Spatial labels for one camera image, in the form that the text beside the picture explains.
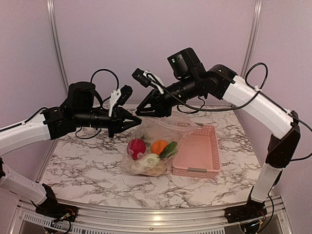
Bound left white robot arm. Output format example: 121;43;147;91
0;107;141;217

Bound right aluminium frame post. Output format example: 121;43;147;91
241;0;263;77

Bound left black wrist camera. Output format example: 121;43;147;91
67;81;96;111

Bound white long toy vegetable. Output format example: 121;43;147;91
131;153;160;174

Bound pink plastic basket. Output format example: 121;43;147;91
172;124;220;178

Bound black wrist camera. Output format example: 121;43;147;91
67;81;96;111
167;47;206;80

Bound aluminium frame post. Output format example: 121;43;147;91
241;0;263;77
46;0;69;94

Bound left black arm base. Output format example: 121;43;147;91
36;203;78;222

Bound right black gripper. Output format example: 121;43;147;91
135;74;201;117

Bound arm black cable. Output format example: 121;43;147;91
74;69;120;139
148;62;310;161

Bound front aluminium frame rail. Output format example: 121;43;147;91
8;196;293;234

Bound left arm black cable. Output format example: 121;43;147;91
74;69;120;139

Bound orange toy fruit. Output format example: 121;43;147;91
151;140;168;155

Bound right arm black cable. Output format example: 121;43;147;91
148;62;310;161

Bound dark red toy fruit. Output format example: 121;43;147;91
126;138;146;160

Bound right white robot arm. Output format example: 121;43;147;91
132;64;300;218

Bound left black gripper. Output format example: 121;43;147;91
74;107;141;137

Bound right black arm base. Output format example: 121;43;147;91
224;204;267;223

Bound clear zip top bag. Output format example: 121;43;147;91
120;114;198;177

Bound left aluminium frame post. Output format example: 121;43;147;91
46;0;69;94

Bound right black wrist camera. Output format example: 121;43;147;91
167;47;206;80

